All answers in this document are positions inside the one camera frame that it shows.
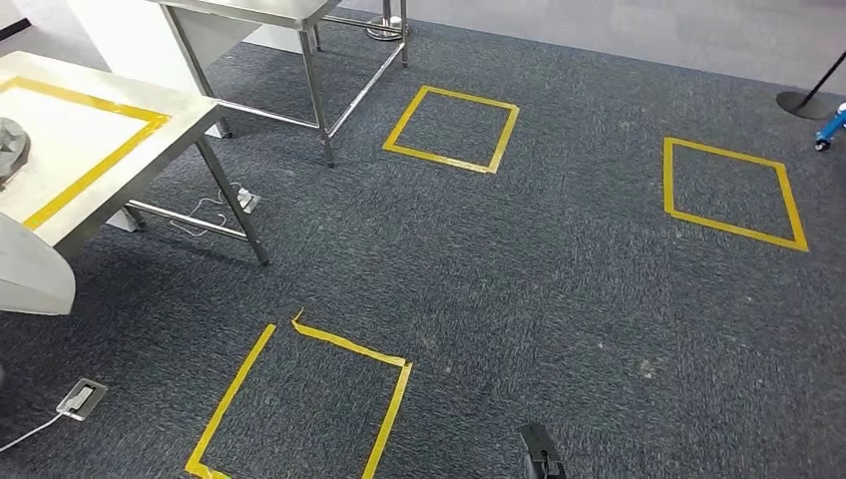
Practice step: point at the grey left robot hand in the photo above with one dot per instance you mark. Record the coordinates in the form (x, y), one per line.
(12, 152)

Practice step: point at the white curved plastic part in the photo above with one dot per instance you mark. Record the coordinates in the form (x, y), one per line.
(30, 278)

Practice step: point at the steel workbench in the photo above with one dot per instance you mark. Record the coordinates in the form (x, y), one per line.
(185, 106)

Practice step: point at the metal floor socket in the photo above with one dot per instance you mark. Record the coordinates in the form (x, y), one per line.
(82, 400)

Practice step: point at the steel table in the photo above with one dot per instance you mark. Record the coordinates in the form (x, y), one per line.
(264, 10)

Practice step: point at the chrome stanchion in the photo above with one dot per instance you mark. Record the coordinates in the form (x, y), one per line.
(386, 30)

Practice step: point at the yellow floor tape square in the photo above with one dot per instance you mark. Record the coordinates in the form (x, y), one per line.
(436, 156)
(668, 178)
(386, 423)

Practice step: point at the black stanchion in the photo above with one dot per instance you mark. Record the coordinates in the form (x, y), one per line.
(803, 106)

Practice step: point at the black robot torso bracket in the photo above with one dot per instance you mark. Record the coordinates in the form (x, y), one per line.
(543, 456)

